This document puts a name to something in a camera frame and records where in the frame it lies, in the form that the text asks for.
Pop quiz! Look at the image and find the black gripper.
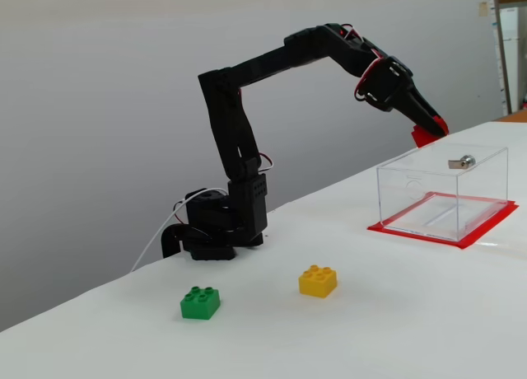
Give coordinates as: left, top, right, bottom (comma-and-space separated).
356, 55, 445, 139

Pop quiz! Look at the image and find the red lego brick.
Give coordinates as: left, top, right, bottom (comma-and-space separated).
410, 115, 450, 148

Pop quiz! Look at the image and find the silver metal box lock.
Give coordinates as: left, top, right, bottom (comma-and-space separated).
447, 153, 477, 170

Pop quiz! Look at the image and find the transparent plastic box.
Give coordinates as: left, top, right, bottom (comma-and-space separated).
376, 142, 510, 243

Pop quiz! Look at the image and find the yellow lego brick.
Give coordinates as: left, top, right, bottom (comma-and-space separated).
297, 264, 338, 300

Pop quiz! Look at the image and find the green lego brick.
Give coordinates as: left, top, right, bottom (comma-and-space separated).
180, 285, 222, 321

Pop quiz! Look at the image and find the wooden table edge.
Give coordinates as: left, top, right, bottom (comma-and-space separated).
496, 110, 527, 123

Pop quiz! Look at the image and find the black table clamp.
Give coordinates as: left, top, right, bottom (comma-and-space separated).
159, 222, 190, 260

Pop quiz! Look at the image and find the gripper servo wire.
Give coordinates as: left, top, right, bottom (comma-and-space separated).
353, 57, 386, 102

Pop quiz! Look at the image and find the wrist servo wire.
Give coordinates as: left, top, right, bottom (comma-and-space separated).
339, 23, 382, 63

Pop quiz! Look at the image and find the grey metal shelf post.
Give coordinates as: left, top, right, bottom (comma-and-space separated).
492, 0, 514, 116

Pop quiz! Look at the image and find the red base plate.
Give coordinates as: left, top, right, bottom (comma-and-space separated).
366, 191, 520, 250

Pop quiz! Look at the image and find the white cable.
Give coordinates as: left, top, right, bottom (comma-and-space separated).
130, 188, 228, 273

